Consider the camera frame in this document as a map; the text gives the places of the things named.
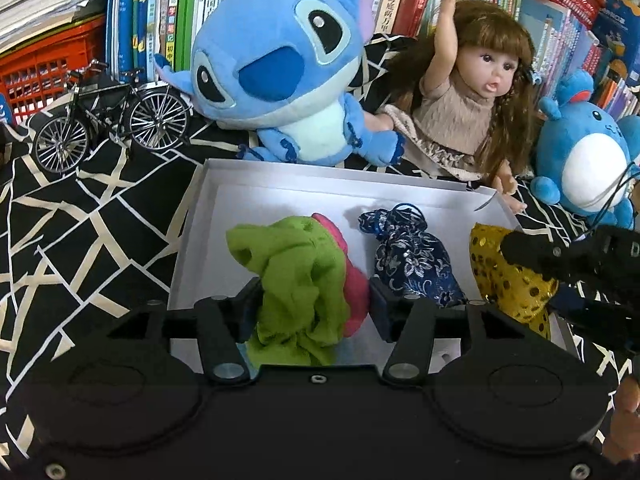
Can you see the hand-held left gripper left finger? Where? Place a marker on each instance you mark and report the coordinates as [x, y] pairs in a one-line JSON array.
[[250, 310]]

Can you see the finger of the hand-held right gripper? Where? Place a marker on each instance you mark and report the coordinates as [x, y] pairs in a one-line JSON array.
[[600, 322], [545, 257]]

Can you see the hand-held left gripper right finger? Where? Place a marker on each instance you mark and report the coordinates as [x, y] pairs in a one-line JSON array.
[[381, 307]]

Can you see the gold sequin pad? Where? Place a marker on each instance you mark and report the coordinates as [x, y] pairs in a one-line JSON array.
[[510, 285]]

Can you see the green and pink cloth flower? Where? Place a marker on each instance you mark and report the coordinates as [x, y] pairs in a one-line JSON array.
[[295, 280]]

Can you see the white cardboard box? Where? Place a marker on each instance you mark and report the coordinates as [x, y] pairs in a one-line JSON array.
[[280, 200]]

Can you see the person's right hand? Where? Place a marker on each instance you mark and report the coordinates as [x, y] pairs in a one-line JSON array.
[[626, 420]]

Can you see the round blue plush toy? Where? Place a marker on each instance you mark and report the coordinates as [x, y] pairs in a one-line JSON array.
[[585, 160]]

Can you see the brown-haired baby doll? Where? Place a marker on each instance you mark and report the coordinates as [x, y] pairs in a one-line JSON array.
[[465, 105]]

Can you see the black and white printed blanket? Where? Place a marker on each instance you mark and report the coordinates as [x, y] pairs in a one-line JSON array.
[[75, 240]]

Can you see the blue printed carton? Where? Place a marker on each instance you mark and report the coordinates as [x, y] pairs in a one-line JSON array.
[[617, 30]]

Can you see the black model bicycle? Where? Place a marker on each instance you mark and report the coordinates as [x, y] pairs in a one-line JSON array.
[[115, 110]]

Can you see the blue alien plush toy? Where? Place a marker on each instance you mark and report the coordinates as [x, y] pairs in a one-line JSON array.
[[280, 60]]

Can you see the row of upright books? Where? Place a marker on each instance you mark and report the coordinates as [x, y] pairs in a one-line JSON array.
[[160, 5]]

